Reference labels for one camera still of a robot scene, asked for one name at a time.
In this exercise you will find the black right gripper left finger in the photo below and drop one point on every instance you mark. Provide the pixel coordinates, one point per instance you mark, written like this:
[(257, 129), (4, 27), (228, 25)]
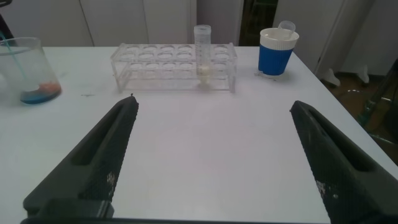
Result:
[(93, 161)]

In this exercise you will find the yellow liquid test tube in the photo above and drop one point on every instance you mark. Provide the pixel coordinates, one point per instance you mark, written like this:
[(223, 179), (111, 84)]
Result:
[(202, 46)]

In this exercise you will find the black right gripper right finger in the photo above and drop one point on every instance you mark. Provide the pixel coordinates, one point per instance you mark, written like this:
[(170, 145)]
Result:
[(348, 174)]

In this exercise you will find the clear acrylic test tube rack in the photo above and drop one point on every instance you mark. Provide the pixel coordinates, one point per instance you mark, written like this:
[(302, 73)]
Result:
[(161, 81)]

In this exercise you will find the clear glass beaker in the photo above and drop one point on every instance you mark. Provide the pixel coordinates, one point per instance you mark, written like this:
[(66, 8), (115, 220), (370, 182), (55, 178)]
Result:
[(34, 90)]

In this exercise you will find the blue white paper cup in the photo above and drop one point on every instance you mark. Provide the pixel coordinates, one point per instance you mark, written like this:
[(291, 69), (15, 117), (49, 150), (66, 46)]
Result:
[(275, 62)]

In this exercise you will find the clear plastic test tube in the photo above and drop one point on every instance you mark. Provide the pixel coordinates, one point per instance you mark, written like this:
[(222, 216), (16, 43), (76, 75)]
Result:
[(287, 26)]

